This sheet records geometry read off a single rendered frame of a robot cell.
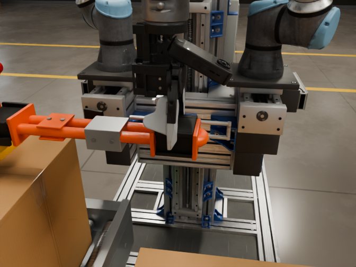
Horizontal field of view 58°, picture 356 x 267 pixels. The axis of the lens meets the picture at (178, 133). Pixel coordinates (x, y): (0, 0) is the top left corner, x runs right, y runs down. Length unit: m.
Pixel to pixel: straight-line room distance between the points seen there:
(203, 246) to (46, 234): 0.89
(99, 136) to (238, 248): 1.11
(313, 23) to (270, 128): 0.31
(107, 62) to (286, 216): 1.46
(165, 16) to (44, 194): 0.50
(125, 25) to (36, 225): 0.67
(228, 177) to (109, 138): 1.47
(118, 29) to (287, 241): 1.44
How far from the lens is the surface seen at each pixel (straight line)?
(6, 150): 0.89
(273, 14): 1.05
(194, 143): 0.56
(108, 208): 1.20
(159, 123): 0.55
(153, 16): 0.52
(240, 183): 1.98
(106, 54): 1.14
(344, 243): 2.09
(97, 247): 1.14
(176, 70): 0.53
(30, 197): 0.76
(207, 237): 1.62
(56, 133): 0.65
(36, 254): 0.83
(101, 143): 0.62
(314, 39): 1.00
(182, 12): 0.52
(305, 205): 2.26
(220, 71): 0.54
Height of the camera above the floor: 1.36
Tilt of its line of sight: 28 degrees down
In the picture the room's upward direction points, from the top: straight up
